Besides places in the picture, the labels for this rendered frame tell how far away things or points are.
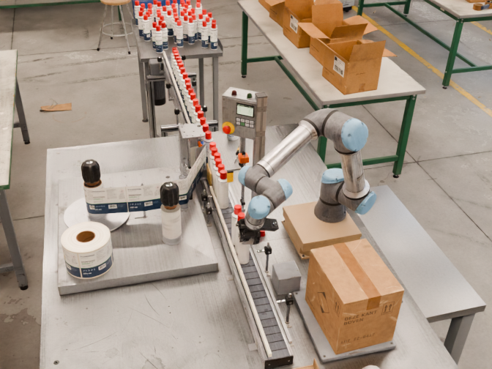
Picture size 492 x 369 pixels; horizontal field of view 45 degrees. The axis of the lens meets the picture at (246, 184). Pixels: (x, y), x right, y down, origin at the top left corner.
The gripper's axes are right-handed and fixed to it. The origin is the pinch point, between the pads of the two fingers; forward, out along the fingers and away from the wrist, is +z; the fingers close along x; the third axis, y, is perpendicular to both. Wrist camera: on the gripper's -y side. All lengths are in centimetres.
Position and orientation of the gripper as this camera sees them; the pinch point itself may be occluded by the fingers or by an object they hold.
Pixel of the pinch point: (252, 239)
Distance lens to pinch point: 244.5
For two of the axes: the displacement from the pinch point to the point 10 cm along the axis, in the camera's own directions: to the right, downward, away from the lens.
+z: -1.3, 4.4, 8.9
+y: -9.7, 1.4, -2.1
